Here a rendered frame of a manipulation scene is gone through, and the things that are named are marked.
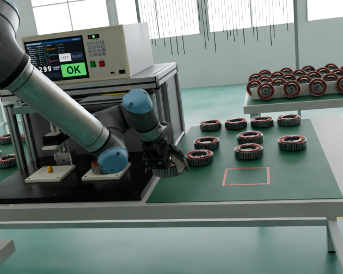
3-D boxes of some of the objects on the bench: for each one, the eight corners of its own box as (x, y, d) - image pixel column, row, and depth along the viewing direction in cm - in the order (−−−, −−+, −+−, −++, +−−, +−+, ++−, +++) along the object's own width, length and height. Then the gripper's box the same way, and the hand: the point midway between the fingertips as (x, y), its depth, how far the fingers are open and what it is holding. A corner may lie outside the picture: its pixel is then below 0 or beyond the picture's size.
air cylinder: (72, 164, 180) (69, 151, 179) (56, 164, 182) (54, 153, 181) (77, 160, 185) (74, 148, 184) (61, 161, 187) (59, 149, 185)
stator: (239, 150, 176) (239, 142, 175) (266, 151, 171) (265, 143, 170) (231, 160, 167) (230, 150, 166) (258, 161, 162) (258, 151, 161)
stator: (113, 175, 157) (111, 166, 156) (87, 174, 161) (85, 166, 160) (125, 164, 167) (124, 155, 166) (100, 164, 171) (99, 156, 170)
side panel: (175, 153, 184) (166, 80, 176) (168, 153, 185) (159, 81, 176) (185, 135, 211) (178, 71, 202) (180, 135, 211) (172, 72, 203)
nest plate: (118, 179, 156) (118, 176, 155) (81, 180, 159) (81, 177, 159) (130, 164, 170) (130, 162, 169) (96, 166, 173) (96, 163, 173)
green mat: (343, 198, 124) (343, 198, 124) (145, 203, 138) (145, 202, 138) (310, 118, 211) (310, 118, 211) (191, 126, 225) (191, 126, 225)
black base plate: (141, 200, 140) (140, 194, 139) (-25, 204, 155) (-26, 199, 154) (170, 154, 184) (169, 149, 183) (38, 161, 199) (38, 156, 198)
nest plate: (59, 181, 161) (59, 178, 161) (25, 182, 165) (24, 179, 164) (75, 167, 175) (75, 164, 175) (43, 168, 179) (43, 166, 178)
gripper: (117, 146, 125) (139, 185, 139) (177, 145, 119) (192, 186, 133) (125, 125, 130) (145, 164, 145) (182, 123, 124) (196, 164, 139)
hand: (169, 168), depth 141 cm, fingers closed on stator, 13 cm apart
